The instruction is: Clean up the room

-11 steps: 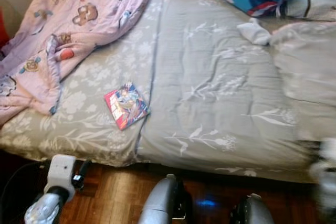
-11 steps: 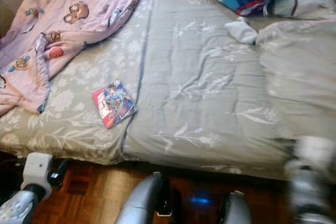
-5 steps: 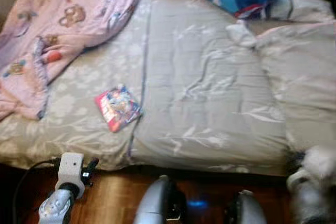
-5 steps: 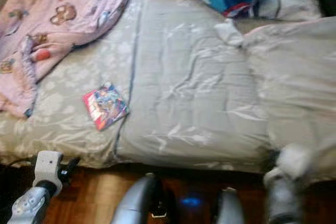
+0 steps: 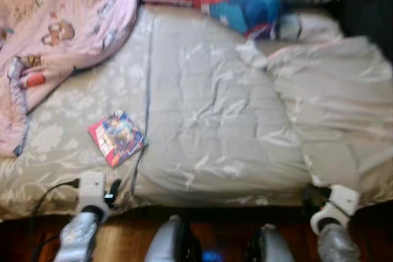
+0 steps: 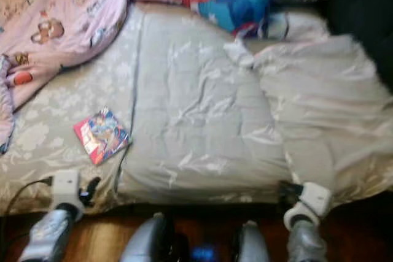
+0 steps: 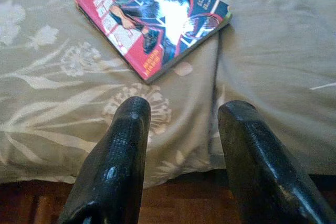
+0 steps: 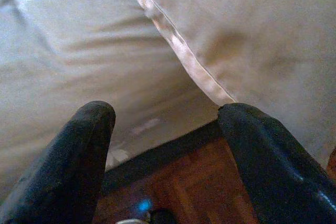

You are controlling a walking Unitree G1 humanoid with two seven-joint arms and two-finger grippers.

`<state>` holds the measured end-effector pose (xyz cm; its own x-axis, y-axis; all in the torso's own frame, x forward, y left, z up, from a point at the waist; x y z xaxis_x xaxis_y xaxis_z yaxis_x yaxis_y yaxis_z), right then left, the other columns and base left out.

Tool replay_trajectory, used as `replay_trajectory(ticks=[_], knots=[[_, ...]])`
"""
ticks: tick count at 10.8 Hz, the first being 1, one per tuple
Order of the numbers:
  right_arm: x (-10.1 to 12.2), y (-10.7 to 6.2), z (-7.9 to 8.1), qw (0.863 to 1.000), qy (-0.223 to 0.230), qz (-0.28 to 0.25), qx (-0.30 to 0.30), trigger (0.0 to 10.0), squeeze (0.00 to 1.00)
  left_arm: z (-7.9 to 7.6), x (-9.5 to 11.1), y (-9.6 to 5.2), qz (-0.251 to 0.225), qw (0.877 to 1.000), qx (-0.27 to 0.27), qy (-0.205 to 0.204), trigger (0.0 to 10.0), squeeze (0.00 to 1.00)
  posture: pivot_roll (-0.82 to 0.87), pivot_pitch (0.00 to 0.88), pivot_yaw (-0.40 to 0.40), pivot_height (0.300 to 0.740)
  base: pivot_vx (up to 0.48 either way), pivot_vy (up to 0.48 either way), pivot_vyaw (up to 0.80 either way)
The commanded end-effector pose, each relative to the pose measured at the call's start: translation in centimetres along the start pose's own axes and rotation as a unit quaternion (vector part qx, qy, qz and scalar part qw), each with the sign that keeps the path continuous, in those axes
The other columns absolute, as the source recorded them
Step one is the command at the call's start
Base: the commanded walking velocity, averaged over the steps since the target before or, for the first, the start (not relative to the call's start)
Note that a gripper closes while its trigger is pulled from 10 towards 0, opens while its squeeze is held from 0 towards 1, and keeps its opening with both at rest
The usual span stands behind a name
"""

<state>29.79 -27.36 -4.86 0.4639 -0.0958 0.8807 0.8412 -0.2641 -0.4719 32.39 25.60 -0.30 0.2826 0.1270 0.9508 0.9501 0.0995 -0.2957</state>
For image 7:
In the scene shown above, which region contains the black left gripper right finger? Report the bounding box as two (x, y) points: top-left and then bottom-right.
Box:
(217, 100), (336, 224)

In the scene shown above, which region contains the grey floral bedspread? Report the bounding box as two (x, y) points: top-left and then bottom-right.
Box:
(0, 0), (336, 189)

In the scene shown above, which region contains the red blue comic book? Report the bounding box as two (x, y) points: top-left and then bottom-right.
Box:
(74, 0), (233, 85)

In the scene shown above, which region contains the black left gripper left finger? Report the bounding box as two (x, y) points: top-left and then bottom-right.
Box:
(56, 97), (152, 224)

